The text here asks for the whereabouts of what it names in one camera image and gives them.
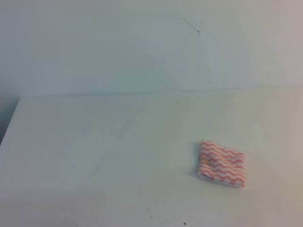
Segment pink white striped rag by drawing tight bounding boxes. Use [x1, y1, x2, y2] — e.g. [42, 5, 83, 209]
[197, 140, 246, 188]

